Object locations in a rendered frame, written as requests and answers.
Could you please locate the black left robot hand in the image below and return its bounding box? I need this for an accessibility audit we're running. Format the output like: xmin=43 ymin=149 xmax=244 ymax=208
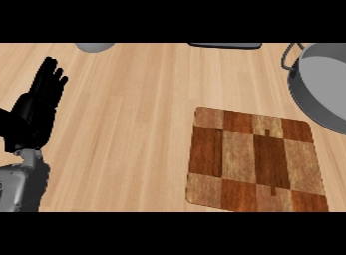
xmin=0 ymin=56 xmax=70 ymax=154

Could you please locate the checkered wooden cutting board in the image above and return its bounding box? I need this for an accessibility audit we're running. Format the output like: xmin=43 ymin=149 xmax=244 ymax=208
xmin=184 ymin=106 xmax=330 ymax=213

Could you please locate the grey metal pot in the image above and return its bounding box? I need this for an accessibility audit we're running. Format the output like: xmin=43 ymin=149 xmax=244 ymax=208
xmin=280 ymin=42 xmax=346 ymax=137

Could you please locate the grey rounded object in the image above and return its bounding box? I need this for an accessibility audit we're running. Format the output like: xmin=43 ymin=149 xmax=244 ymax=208
xmin=74 ymin=42 xmax=117 ymax=54

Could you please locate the dark grey flat object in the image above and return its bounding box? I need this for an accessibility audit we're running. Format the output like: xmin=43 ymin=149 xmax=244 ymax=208
xmin=187 ymin=42 xmax=264 ymax=51

